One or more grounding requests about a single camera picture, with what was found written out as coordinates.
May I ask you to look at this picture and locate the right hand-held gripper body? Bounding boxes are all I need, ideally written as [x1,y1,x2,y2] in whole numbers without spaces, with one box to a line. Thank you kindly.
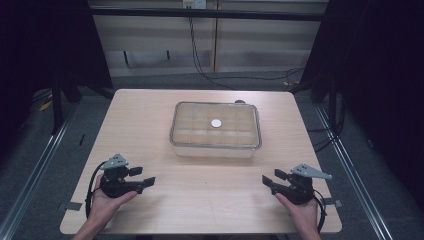
[270,163,333,206]

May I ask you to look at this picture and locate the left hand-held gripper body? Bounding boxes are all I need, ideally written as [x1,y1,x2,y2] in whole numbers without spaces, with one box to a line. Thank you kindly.
[99,153,145,199]

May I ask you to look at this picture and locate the clear plastic compartment box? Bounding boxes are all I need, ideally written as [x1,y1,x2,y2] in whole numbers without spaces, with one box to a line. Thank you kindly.
[168,100,263,160]

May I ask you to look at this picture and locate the person's right hand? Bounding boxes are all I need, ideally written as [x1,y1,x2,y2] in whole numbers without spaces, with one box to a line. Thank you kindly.
[274,192,322,234]

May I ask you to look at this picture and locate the person's left hand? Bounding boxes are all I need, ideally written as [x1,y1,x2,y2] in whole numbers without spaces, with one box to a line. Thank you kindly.
[87,173,138,232]

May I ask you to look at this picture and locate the grey tape strip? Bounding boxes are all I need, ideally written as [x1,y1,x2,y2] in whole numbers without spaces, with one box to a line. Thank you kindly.
[64,201,83,212]
[323,197,343,209]

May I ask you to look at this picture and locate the black metal stand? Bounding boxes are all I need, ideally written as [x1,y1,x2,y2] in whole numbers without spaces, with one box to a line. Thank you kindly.
[50,74,84,136]

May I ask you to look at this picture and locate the dark curtain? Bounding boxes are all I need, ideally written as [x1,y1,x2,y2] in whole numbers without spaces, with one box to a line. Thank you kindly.
[301,0,424,201]

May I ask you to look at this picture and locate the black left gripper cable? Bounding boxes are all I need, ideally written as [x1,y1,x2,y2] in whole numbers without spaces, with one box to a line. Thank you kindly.
[84,161,108,220]

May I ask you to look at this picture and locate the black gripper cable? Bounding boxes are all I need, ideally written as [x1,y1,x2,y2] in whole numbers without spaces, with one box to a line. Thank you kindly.
[84,161,108,220]
[312,189,328,234]

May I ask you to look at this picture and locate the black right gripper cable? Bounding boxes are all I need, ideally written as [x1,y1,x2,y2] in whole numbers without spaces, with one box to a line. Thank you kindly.
[312,189,328,234]

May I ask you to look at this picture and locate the metal floor rail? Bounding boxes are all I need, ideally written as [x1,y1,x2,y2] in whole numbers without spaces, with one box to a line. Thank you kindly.
[0,108,78,240]
[314,103,395,240]

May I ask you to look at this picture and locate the black floor cables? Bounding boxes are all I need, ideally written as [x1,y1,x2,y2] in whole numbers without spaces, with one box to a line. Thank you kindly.
[305,93,347,155]

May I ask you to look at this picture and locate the black hanging power cable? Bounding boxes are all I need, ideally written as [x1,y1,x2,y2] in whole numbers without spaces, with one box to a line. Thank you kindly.
[187,16,306,92]

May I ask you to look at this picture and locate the black horizontal frame bar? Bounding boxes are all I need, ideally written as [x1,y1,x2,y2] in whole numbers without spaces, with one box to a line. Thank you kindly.
[89,7,334,23]

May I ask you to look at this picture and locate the white wall socket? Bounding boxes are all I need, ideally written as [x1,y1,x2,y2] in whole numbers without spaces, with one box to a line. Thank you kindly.
[181,0,208,10]

